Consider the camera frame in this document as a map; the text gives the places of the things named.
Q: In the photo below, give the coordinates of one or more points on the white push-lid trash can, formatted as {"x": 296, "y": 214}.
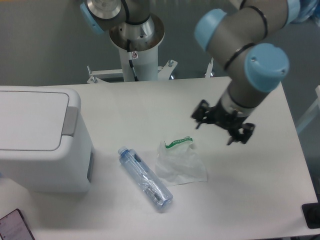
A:
{"x": 44, "y": 142}

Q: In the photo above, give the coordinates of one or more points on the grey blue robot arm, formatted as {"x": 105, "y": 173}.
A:
{"x": 235, "y": 41}

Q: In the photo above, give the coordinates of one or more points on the white metal base frame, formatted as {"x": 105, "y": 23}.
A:
{"x": 165, "y": 72}

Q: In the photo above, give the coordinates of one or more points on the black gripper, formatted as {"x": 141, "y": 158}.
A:
{"x": 227, "y": 115}

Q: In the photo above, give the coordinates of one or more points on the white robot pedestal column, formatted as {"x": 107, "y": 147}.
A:
{"x": 138, "y": 48}

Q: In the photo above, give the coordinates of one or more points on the crumpled clear plastic bag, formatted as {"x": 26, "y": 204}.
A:
{"x": 178, "y": 163}

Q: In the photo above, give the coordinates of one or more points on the black clamp at table edge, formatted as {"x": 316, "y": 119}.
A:
{"x": 311, "y": 212}

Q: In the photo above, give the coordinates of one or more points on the smartphone with dark case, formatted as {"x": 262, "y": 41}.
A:
{"x": 13, "y": 226}

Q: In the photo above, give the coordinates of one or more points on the blue plastic bag on floor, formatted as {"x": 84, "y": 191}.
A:
{"x": 307, "y": 8}

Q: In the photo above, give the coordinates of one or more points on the clear blue plastic bottle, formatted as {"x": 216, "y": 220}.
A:
{"x": 145, "y": 178}

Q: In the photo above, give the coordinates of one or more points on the white frame at right edge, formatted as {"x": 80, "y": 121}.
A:
{"x": 310, "y": 114}

